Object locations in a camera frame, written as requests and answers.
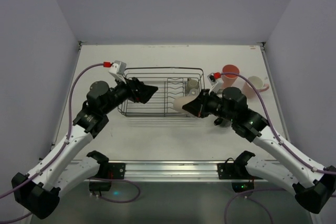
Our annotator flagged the beige tall cup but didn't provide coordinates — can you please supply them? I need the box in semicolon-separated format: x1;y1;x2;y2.
173;96;196;114

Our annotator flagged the black mug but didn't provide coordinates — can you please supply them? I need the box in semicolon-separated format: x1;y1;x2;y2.
214;118;232;127

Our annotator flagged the pink faceted mug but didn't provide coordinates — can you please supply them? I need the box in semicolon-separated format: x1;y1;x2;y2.
242;76;270;99

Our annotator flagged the salmon pink plastic cup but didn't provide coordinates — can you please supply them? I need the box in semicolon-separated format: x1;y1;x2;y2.
221;65;240;88

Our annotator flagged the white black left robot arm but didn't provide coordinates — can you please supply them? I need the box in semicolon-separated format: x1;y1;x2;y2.
12;78;158;219

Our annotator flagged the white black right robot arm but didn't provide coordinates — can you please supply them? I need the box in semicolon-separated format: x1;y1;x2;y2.
174;87;335;214

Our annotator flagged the grey beige small mug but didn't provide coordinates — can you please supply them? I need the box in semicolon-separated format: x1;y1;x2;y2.
186;78;199;94

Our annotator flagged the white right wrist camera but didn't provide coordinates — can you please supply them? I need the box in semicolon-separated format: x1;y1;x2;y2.
207;72;223;93

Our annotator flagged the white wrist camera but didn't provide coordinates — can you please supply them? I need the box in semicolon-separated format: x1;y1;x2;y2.
207;72;223;93
108;60;127;83

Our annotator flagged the grey wire dish rack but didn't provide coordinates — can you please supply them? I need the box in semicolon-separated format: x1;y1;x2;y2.
118;67;205;118

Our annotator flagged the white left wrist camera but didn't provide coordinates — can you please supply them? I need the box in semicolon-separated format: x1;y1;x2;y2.
108;60;127;83

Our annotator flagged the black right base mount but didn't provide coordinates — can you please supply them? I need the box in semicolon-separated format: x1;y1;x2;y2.
217;157;255;193

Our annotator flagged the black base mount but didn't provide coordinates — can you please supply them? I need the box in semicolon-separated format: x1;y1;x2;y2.
89;162;125;193
217;157;255;193

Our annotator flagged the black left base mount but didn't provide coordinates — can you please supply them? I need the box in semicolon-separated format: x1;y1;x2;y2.
89;162;125;193

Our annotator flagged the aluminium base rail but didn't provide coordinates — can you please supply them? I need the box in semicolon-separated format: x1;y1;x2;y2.
62;159;266;183

